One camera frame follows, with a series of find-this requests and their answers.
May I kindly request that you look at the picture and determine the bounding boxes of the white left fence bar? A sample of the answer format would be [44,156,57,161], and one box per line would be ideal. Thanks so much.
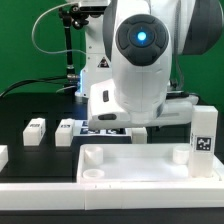
[0,145,8,172]

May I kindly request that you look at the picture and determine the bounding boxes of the grey cable loop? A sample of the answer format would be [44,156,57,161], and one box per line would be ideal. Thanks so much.
[31,2,88,56]

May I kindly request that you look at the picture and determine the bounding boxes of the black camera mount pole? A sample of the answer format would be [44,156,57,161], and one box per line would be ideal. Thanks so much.
[58,5,88,77]

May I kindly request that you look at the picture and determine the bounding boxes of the black cable bundle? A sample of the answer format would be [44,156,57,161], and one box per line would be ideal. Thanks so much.
[0,75,79,99]

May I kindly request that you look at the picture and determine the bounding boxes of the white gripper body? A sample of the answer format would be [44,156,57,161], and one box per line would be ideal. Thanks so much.
[87,79,199,130]

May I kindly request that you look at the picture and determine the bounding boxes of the white front fence bar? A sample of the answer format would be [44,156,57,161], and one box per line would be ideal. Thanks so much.
[0,182,224,211]

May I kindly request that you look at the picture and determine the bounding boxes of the white desk top tray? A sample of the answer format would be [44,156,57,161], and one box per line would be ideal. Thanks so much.
[76,144,224,183]

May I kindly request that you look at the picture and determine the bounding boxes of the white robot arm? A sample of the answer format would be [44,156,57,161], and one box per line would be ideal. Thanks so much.
[71,0,224,130]

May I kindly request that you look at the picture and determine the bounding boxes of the white fence bar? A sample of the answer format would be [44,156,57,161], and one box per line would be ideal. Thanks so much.
[0,182,224,211]
[0,145,8,172]

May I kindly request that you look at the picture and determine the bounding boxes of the fiducial marker sheet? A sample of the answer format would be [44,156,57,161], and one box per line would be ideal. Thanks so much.
[73,120,131,136]

